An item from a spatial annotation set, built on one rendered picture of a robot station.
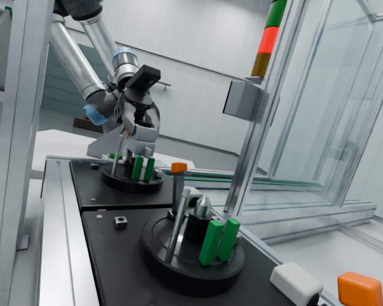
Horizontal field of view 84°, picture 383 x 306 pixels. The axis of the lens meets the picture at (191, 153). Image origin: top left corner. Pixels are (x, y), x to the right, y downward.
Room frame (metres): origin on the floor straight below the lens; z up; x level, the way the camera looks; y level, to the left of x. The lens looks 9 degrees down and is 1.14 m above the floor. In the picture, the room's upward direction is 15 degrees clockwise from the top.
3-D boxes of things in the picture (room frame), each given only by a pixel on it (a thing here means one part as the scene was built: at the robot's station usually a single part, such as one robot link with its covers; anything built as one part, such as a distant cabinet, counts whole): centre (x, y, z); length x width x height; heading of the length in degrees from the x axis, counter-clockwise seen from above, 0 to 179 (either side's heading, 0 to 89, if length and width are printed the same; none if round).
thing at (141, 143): (0.46, 0.11, 1.07); 0.08 x 0.04 x 0.07; 36
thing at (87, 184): (0.47, 0.12, 0.96); 0.24 x 0.24 x 0.02; 36
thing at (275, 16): (0.49, -0.11, 1.38); 0.05 x 0.05 x 0.05
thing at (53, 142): (1.01, 0.37, 0.84); 0.90 x 0.70 x 0.03; 98
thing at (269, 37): (0.49, -0.11, 1.33); 0.05 x 0.05 x 0.05
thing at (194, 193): (0.45, -0.02, 0.97); 0.05 x 0.05 x 0.04; 36
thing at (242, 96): (0.49, -0.11, 1.29); 0.12 x 0.05 x 0.25; 126
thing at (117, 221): (0.28, 0.07, 0.98); 0.02 x 0.02 x 0.01; 36
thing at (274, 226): (0.63, -0.14, 0.91); 0.84 x 0.28 x 0.10; 126
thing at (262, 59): (0.49, -0.11, 1.28); 0.05 x 0.05 x 0.05
